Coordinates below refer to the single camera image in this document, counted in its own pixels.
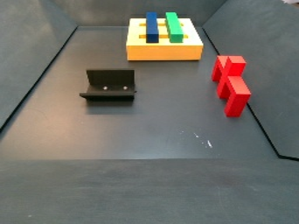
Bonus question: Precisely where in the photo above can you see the black angle fixture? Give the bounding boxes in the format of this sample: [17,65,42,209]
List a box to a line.
[78,68,136,101]

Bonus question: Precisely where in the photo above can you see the yellow slotted board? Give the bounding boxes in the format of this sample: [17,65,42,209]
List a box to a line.
[125,18,202,61]

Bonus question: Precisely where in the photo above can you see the red E-shaped block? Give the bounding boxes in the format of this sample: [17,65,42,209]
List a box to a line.
[210,55,250,117]

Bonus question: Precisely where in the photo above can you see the blue bar block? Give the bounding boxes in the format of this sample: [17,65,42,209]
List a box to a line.
[145,12,158,43]

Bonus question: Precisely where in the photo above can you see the green bar block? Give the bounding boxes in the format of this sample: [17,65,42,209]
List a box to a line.
[164,12,182,43]

